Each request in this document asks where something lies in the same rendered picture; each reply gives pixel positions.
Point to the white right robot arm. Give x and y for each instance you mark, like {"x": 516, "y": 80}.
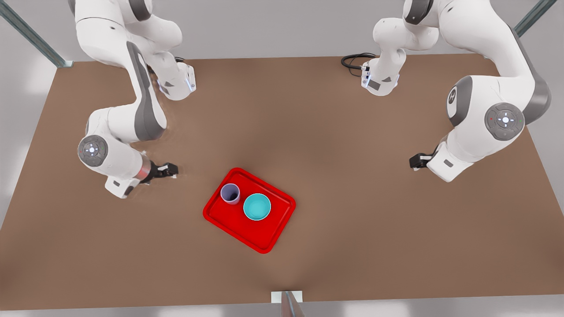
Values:
{"x": 114, "y": 127}

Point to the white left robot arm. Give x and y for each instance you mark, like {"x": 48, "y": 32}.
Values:
{"x": 489, "y": 97}

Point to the lilac cup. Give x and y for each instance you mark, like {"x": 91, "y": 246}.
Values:
{"x": 230, "y": 194}

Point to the red plastic tray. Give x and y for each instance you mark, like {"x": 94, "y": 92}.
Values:
{"x": 233, "y": 220}

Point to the teal bowl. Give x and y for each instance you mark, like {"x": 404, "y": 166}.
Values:
{"x": 257, "y": 207}

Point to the silver frame post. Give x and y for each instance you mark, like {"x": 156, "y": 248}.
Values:
{"x": 288, "y": 304}
{"x": 533, "y": 17}
{"x": 31, "y": 35}

